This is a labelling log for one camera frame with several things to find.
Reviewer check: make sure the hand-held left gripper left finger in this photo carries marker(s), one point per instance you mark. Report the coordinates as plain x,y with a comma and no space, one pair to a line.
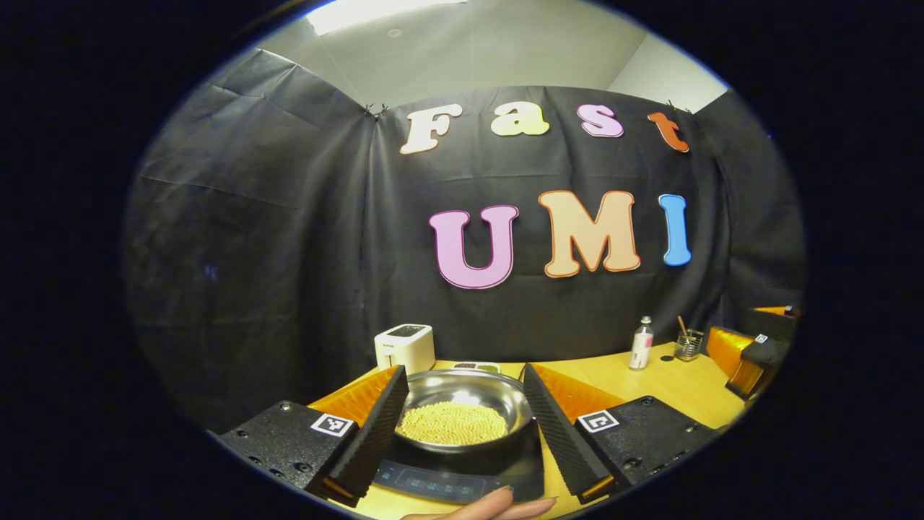
372,440

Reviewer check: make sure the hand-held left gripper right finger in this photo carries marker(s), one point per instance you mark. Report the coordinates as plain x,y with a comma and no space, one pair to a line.
559,440

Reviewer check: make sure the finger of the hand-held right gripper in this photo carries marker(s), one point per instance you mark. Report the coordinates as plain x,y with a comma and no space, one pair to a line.
729,347
776,310

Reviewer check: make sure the pile of yellow soybeans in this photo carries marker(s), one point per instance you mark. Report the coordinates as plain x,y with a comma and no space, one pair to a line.
451,425

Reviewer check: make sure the black induction cooktop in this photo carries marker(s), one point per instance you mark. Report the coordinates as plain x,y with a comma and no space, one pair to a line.
462,480

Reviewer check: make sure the stainless steel pot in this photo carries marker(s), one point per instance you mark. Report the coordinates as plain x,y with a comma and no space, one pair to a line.
462,386

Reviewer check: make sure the glass jar with sticks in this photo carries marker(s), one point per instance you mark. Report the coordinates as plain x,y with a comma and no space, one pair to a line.
688,347

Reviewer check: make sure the clear bottle with pink label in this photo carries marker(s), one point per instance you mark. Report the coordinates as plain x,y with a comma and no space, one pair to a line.
640,350

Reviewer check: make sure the white toaster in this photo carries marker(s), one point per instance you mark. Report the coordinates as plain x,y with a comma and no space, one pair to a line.
408,350

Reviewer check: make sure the white divided dish of beans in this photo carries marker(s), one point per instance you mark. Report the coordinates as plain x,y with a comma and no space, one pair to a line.
476,367

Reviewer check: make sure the black backdrop cloth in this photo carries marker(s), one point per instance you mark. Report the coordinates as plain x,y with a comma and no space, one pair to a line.
289,238

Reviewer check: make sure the ceiling light panel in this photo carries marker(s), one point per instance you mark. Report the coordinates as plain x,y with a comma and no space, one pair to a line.
382,13

